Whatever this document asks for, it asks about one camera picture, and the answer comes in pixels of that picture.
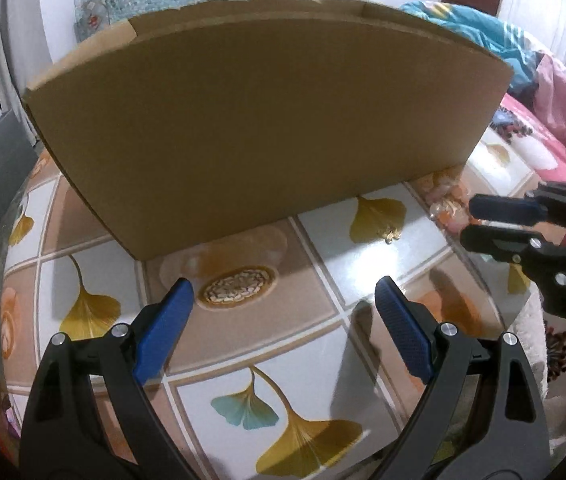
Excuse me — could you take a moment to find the pink bedding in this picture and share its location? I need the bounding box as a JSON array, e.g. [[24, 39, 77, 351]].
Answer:
[[490, 54, 566, 182]]

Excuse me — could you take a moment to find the fluffy white green rug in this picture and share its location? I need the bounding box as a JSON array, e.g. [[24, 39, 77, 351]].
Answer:
[[509, 286, 566, 465]]

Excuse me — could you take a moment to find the gold butterfly charm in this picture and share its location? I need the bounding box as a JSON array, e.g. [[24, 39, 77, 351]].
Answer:
[[381, 226, 402, 245]]

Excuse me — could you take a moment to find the blue blanket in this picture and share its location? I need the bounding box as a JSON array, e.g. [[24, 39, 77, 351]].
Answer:
[[400, 0, 542, 96]]

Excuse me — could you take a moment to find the ginkgo pattern tablecloth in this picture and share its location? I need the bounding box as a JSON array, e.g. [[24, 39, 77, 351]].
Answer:
[[1, 129, 544, 479]]

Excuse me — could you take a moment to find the brown cardboard box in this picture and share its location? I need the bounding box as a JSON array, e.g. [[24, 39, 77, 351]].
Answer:
[[24, 0, 513, 260]]

